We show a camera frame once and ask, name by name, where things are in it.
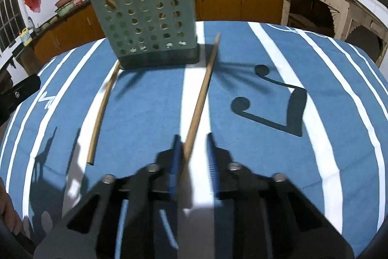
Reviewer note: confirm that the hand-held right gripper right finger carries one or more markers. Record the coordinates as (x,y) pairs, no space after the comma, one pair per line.
(213,171)

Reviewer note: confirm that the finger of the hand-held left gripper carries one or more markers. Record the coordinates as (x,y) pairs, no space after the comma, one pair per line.
(18,92)

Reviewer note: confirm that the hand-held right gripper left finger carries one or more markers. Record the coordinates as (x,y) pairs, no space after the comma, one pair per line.
(174,171)

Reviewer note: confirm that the wooden chopstick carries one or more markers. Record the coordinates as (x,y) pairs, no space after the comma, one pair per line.
(101,113)
(201,95)

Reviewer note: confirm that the green perforated utensil holder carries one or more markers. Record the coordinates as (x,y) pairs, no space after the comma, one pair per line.
(145,19)

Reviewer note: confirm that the person's left hand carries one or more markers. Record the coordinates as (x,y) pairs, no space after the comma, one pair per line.
(10,210)

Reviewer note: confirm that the yellow detergent bottle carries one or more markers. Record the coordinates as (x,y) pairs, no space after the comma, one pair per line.
(26,37)

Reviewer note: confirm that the blue striped tablecloth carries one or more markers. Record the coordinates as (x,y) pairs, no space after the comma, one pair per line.
(272,155)

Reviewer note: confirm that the metal faucet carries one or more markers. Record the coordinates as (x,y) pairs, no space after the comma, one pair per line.
(31,23)

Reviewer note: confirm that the barred window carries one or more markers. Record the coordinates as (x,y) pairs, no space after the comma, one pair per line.
(10,13)

